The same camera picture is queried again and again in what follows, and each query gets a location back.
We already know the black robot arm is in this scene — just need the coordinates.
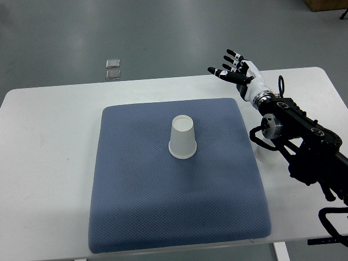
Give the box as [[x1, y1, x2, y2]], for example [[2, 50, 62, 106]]
[[208, 50, 347, 245]]

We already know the white paper cup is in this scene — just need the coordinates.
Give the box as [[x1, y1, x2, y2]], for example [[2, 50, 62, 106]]
[[169, 115, 197, 159], [255, 145, 282, 165]]

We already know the upper metal floor plate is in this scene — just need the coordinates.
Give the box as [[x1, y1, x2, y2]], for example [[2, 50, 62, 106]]
[[105, 59, 120, 69]]

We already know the white table leg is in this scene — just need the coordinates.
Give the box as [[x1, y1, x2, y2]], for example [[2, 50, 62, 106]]
[[273, 242, 290, 261]]

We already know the brown cardboard box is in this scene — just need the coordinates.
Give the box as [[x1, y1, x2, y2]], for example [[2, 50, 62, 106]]
[[304, 0, 347, 12]]

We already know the blue fabric cushion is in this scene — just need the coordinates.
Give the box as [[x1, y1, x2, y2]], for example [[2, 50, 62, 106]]
[[89, 98, 271, 253]]

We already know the black tripod leg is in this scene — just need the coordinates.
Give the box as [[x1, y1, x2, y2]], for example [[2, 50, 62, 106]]
[[340, 9, 348, 20]]

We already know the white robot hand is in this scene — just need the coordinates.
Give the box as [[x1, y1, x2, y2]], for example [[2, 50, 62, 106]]
[[207, 49, 271, 102]]

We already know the white paper cup on cushion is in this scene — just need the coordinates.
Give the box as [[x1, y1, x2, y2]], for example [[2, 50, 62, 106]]
[[169, 115, 197, 159]]

